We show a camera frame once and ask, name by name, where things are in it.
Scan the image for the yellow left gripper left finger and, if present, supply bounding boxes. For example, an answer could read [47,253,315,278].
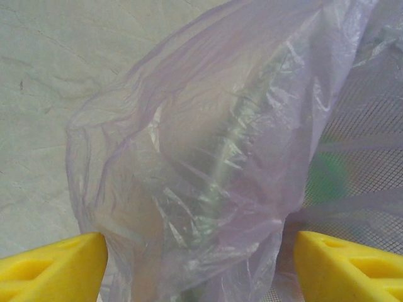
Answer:
[0,232,109,302]

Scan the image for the translucent purple bin liner bag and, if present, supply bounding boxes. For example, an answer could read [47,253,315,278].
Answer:
[64,0,403,302]

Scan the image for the green Sprite plastic bottle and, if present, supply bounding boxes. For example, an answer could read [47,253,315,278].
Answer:
[311,154,350,202]

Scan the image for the metal mesh waste bin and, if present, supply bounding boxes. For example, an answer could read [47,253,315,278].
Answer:
[273,25,403,302]

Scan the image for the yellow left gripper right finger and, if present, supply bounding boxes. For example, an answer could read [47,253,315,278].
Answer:
[297,230,403,302]

